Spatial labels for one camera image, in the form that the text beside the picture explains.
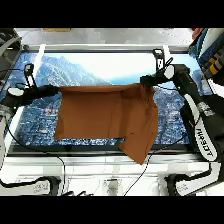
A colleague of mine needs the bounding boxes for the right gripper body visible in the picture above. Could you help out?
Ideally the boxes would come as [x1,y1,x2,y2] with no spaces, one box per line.
[139,74,161,87]

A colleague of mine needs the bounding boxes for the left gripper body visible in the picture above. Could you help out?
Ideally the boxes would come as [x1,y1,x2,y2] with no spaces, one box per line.
[34,84,62,99]

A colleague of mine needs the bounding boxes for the brown garment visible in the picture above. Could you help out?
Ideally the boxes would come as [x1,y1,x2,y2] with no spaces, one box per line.
[53,83,160,166]

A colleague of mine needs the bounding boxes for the heap of clothes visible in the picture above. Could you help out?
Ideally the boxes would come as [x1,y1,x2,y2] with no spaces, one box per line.
[187,27,224,98]

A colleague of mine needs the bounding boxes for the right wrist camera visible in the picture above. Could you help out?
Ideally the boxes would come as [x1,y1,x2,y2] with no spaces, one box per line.
[152,48,167,71]

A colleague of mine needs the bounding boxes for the black cable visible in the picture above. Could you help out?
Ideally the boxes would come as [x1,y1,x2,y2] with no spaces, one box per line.
[122,141,190,197]
[4,114,67,197]

